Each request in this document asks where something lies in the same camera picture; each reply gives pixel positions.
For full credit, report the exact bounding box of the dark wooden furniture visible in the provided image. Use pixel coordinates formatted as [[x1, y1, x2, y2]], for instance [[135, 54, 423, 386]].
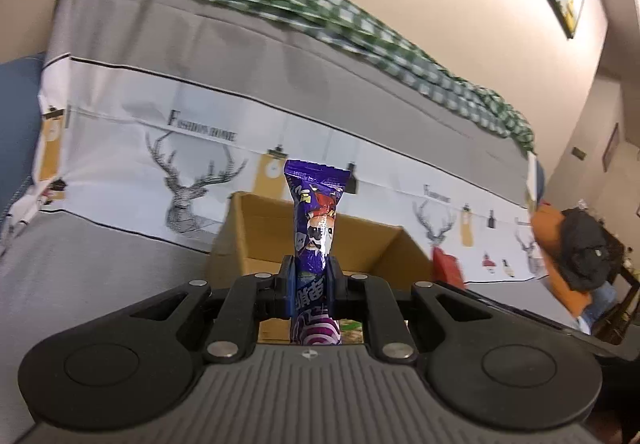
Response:
[[590, 219, 640, 350]]

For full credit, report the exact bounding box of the orange cushion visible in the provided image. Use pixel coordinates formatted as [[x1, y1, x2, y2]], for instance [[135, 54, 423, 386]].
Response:
[[530, 206, 591, 319]]

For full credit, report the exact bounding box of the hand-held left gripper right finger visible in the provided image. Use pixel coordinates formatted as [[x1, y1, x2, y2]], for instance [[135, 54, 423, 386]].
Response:
[[325, 255, 506, 366]]

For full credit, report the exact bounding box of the cardboard box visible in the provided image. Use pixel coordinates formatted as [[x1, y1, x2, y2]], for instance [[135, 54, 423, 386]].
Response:
[[207, 191, 436, 346]]

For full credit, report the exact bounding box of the small plain red packet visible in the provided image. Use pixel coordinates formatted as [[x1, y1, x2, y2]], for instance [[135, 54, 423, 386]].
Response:
[[432, 246, 466, 285]]

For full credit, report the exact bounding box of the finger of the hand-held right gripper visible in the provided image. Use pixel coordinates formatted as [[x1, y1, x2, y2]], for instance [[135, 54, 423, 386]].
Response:
[[432, 278, 497, 309]]

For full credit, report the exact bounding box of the purple snack packet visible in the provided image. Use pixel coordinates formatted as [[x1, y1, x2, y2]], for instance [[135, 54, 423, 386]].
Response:
[[283, 160, 353, 347]]

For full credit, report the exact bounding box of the small wall frame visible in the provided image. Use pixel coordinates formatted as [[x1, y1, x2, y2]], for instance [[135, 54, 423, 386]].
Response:
[[602, 123, 621, 173]]

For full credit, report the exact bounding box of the black cloth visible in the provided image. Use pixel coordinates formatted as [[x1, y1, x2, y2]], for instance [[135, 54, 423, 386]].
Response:
[[557, 209, 614, 293]]

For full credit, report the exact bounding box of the blue denim cloth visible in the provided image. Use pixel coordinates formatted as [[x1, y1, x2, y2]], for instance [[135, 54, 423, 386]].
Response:
[[577, 281, 619, 331]]

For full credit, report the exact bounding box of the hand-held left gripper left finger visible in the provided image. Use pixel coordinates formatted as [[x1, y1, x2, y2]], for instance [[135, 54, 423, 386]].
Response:
[[117, 254, 298, 366]]

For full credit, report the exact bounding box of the grey deer print sheet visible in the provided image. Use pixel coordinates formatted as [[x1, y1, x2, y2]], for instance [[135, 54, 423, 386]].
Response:
[[0, 0, 591, 444]]

